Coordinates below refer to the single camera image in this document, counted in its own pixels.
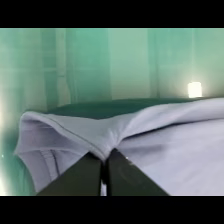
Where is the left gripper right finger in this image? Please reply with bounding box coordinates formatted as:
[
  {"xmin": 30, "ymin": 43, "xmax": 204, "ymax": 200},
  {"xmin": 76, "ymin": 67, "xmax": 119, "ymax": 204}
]
[{"xmin": 105, "ymin": 148, "xmax": 170, "ymax": 197}]

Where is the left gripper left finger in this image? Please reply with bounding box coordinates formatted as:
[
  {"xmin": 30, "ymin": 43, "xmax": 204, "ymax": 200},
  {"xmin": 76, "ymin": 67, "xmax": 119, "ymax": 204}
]
[{"xmin": 36, "ymin": 152, "xmax": 102, "ymax": 197}]

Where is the light purple T-shirt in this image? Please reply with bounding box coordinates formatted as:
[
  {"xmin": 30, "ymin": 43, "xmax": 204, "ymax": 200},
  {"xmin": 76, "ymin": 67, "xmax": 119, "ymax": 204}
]
[{"xmin": 13, "ymin": 97, "xmax": 224, "ymax": 197}]

